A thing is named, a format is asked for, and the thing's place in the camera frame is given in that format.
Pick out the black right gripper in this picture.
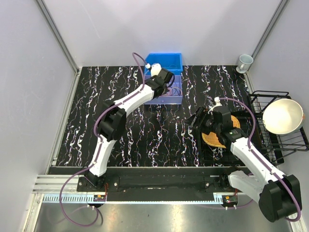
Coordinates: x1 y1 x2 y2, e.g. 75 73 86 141
183 106 221 136

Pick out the pink thin cable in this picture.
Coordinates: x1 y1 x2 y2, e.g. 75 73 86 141
166 87 181 97

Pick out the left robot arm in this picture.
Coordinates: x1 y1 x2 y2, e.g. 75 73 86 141
84 67 175 191

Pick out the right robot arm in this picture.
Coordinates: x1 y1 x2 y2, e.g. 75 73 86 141
186 106 302 222

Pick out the lavender plastic tray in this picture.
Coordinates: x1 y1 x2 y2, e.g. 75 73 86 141
144 75 183 105

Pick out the woven orange bamboo mat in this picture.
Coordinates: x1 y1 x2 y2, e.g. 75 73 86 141
201 116 241 148

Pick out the blue plastic bin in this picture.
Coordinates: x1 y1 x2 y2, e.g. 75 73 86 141
146 53 183 75

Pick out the black plastic tray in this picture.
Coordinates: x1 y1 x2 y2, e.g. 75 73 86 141
197 113 247 167

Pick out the white ceramic mug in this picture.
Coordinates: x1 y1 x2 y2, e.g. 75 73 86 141
236 54 254 73

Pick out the large white bowl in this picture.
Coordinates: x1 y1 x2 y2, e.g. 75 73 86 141
262 99 305 135

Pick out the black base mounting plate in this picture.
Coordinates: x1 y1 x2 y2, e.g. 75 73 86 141
77 167 235 203

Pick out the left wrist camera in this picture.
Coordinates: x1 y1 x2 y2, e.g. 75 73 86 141
144 63 162 76

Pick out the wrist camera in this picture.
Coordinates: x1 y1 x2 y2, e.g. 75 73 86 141
208 97 222 114
144 63 162 76

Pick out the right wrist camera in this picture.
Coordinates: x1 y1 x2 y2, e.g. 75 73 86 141
208 97 222 114

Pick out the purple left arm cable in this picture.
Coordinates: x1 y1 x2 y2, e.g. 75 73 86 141
59 52 150 227

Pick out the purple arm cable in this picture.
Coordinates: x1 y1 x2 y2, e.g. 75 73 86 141
59 52 150 227
214 97 302 222

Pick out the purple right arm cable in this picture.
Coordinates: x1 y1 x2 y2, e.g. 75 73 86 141
214 97 302 222

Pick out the black wire dish rack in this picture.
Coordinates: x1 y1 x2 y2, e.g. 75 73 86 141
248 90 309 165

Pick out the aluminium frame rail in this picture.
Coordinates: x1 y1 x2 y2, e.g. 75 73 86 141
31 175 296 203

